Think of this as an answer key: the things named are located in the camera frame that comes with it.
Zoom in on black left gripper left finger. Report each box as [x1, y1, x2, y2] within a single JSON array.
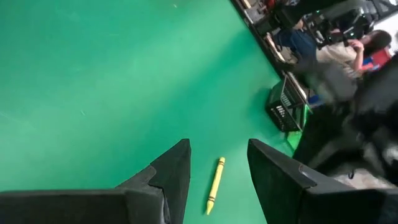
[[0, 138, 192, 224]]

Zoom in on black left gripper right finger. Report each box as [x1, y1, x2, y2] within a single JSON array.
[[247, 138, 398, 224]]

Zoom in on black plastic basket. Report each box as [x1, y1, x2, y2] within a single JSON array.
[[265, 76, 308, 133]]

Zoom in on person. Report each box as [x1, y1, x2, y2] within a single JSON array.
[[295, 29, 393, 105]]

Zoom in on yellow-green Crayola crayon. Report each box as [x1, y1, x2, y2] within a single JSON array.
[[205, 156, 226, 216]]

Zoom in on wooden table border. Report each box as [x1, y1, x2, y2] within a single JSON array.
[[241, 0, 312, 103]]

